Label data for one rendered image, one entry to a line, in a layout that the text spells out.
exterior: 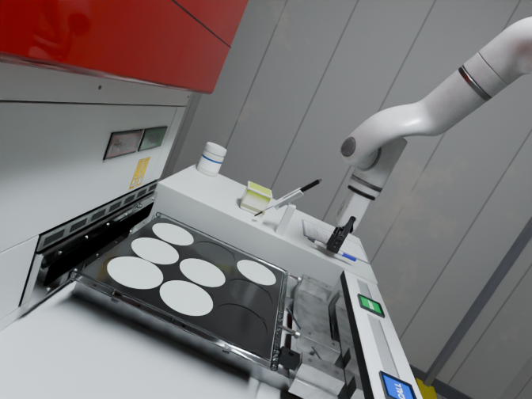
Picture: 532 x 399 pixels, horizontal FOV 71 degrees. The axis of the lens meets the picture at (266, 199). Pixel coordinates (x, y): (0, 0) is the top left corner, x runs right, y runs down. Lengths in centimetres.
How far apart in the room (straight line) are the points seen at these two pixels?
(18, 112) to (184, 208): 60
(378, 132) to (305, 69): 167
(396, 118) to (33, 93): 67
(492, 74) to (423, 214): 172
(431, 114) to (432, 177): 161
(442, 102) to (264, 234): 51
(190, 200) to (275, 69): 166
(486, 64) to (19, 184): 80
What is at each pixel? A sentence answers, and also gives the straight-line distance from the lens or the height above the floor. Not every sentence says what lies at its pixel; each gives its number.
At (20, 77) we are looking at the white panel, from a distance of 46.
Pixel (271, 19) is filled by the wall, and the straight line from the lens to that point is 260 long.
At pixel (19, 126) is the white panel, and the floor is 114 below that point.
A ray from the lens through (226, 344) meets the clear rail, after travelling 65.
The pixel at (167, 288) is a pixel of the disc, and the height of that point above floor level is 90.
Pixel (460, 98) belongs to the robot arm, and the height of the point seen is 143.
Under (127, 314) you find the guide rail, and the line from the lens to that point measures 75.
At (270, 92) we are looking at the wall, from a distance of 252.
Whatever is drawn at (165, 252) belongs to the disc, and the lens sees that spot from 83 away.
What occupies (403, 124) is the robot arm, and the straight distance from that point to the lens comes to 87.
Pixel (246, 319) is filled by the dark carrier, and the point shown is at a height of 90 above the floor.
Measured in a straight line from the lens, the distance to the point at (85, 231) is 73.
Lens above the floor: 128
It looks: 15 degrees down
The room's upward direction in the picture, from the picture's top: 25 degrees clockwise
